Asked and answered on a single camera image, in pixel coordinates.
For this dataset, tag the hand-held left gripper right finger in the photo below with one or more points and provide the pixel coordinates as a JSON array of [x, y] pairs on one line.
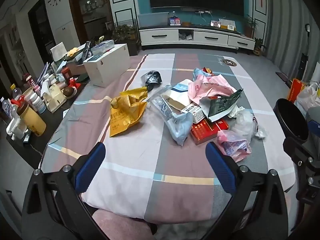
[[220, 166]]

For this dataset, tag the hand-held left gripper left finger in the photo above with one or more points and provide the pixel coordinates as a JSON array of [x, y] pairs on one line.
[[91, 166]]

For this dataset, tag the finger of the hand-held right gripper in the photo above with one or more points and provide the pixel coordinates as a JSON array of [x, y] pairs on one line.
[[300, 152], [313, 128]]

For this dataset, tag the black trash bin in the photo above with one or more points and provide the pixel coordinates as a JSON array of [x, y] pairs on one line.
[[287, 120]]

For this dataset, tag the red cigarette carton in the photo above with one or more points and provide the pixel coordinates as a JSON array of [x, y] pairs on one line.
[[205, 133]]

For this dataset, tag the white medicine box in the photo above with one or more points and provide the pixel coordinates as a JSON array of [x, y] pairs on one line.
[[197, 115]]

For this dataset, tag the yellow snack bag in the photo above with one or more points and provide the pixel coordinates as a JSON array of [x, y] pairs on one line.
[[125, 120]]

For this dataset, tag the dark green foil packet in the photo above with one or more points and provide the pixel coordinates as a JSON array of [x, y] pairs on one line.
[[222, 105]]

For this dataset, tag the pink plastic bag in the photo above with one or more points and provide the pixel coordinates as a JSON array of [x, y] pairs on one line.
[[207, 87]]

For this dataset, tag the white pouch with blue stripe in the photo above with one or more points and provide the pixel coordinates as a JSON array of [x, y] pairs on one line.
[[178, 97]]

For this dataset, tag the blue face mask with loops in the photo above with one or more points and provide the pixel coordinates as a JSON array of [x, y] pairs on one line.
[[198, 73]]

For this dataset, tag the red snack bag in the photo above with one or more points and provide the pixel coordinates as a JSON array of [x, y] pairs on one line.
[[207, 70]]

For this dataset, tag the small pink printed packet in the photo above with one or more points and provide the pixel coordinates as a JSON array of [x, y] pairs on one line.
[[232, 143]]

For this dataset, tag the white plastic shopping bag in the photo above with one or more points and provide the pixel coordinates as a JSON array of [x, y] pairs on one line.
[[307, 95]]

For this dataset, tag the red paper bag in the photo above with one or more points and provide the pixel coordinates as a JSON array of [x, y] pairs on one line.
[[295, 90]]

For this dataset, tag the translucent white plastic bag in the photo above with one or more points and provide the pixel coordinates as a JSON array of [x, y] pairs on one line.
[[243, 125]]

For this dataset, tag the dark floor mat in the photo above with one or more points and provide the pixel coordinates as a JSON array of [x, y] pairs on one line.
[[283, 76]]

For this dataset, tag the black side table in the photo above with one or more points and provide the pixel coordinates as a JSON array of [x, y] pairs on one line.
[[57, 115]]

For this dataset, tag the person's pink fleece garment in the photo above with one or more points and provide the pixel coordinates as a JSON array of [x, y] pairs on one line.
[[120, 221]]

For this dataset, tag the upright floor vacuum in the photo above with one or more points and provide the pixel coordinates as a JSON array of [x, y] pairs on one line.
[[303, 60]]

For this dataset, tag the yellow thermos bottle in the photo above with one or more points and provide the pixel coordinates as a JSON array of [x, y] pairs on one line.
[[33, 121]]

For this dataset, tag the beige carton box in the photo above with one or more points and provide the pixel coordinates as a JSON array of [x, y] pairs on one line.
[[53, 99]]

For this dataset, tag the brown round fruit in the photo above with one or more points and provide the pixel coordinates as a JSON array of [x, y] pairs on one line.
[[68, 92]]

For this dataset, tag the clear printed plastic wrapper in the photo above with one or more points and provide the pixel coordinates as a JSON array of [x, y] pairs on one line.
[[162, 107]]

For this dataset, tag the white pill bottle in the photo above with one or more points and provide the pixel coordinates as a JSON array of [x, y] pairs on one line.
[[38, 103]]

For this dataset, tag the white mug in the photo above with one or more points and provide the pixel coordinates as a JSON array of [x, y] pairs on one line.
[[16, 128]]

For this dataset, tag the red jar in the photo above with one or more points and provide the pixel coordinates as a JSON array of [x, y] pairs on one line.
[[66, 73]]

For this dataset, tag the small potted plant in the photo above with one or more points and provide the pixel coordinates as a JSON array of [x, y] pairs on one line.
[[259, 46]]

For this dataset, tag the white storage box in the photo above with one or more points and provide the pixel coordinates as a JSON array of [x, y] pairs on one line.
[[107, 67]]

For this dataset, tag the grey curtain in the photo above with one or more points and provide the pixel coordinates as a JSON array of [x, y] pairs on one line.
[[282, 30]]

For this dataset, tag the water bottle with blue label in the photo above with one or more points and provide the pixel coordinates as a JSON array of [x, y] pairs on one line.
[[6, 107]]

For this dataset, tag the stack of papers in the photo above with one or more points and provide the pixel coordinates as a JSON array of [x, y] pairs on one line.
[[45, 73]]

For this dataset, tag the clear bottle with yellow cap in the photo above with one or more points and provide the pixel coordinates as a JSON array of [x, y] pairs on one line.
[[15, 92]]

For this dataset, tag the black plastic bag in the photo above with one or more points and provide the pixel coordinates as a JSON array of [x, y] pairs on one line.
[[151, 78]]

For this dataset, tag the yellow cloth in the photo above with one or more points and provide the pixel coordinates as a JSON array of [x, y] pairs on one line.
[[72, 52]]

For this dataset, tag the tall potted plant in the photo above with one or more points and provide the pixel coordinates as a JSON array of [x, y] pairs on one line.
[[250, 26]]

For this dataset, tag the clear box of blue packets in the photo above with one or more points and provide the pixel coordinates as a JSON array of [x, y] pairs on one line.
[[102, 47]]

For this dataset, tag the white television cabinet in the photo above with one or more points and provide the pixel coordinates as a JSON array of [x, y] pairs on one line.
[[212, 37]]

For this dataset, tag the white and yellow box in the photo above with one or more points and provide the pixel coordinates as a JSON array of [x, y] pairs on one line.
[[227, 24]]

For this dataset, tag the cluster of potted plants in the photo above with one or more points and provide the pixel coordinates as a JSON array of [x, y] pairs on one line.
[[125, 33]]

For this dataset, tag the pink picture card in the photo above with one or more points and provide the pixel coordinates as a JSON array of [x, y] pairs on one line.
[[215, 24]]

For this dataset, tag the red and blue box pair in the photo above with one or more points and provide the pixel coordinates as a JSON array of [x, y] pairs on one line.
[[175, 20]]

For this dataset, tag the glass aquarium tank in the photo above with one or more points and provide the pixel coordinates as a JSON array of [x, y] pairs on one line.
[[152, 20]]

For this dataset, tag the dark wooden display cabinet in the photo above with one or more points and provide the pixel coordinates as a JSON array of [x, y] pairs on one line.
[[92, 7]]

